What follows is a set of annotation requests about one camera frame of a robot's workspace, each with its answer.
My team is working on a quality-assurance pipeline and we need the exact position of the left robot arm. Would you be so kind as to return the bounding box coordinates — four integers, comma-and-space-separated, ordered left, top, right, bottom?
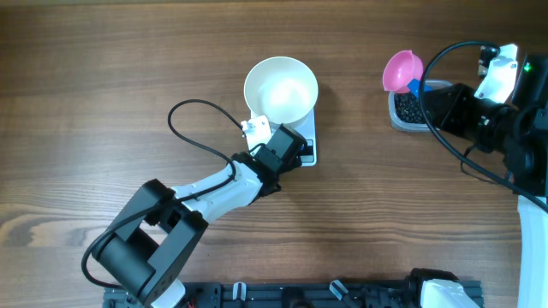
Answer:
84, 125, 307, 307

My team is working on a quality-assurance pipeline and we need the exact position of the black left camera cable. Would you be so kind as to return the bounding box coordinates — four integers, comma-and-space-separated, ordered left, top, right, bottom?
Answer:
80, 98, 246, 290

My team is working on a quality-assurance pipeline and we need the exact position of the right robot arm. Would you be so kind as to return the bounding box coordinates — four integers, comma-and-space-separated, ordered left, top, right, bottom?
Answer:
408, 50, 547, 307

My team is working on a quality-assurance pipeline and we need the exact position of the white plastic bowl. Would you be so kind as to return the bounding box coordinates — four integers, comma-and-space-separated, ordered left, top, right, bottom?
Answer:
243, 56, 319, 127

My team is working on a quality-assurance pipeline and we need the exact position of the pink scoop with blue handle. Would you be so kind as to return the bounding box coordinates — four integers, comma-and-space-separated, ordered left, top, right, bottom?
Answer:
382, 50, 424, 98

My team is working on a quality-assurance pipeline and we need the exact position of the clear container of black beans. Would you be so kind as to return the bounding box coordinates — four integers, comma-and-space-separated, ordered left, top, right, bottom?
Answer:
388, 80, 452, 133

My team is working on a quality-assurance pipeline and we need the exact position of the white digital kitchen scale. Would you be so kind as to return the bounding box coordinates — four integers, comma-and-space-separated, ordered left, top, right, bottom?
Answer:
250, 110, 318, 167

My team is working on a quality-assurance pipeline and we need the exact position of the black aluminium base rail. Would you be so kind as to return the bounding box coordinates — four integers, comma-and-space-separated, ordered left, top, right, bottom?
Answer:
101, 280, 485, 308

